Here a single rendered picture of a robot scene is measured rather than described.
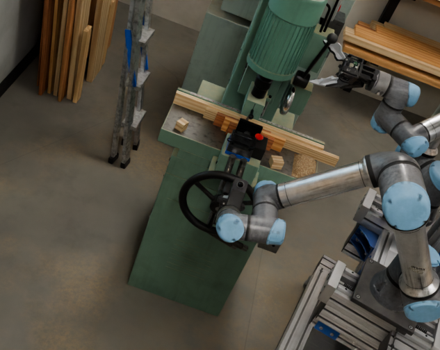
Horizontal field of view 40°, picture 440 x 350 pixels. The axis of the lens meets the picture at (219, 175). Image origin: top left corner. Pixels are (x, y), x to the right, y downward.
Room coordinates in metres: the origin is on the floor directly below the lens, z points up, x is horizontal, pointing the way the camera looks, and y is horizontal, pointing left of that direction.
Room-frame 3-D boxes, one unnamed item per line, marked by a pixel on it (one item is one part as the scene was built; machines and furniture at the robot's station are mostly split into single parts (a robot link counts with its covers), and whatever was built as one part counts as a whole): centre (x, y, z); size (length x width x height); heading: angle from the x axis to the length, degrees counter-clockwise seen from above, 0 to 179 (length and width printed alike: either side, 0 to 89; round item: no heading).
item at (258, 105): (1.95, -0.02, 1.03); 0.14 x 0.07 x 0.09; 4
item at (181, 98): (1.95, -0.03, 0.92); 0.60 x 0.02 x 0.05; 94
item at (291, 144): (1.94, -0.12, 0.92); 0.54 x 0.02 x 0.04; 94
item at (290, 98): (2.07, -0.13, 1.02); 0.12 x 0.03 x 0.12; 4
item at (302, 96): (2.13, -0.16, 1.02); 0.09 x 0.07 x 0.12; 94
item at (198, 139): (1.82, -0.04, 0.87); 0.61 x 0.30 x 0.06; 94
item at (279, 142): (1.90, -0.06, 0.93); 0.24 x 0.02 x 0.06; 94
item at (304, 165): (1.86, -0.28, 0.92); 0.14 x 0.09 x 0.04; 4
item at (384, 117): (1.85, -0.45, 1.24); 0.11 x 0.08 x 0.11; 43
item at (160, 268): (2.05, 0.00, 0.36); 0.58 x 0.45 x 0.71; 4
